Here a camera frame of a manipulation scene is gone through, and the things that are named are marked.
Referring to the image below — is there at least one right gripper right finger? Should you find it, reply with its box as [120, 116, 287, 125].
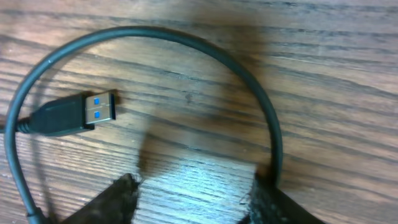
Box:
[239, 174, 324, 224]

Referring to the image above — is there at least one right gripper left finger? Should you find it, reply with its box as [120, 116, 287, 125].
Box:
[62, 174, 140, 224]

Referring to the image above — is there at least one black USB cable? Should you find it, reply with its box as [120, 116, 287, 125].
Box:
[0, 26, 284, 224]

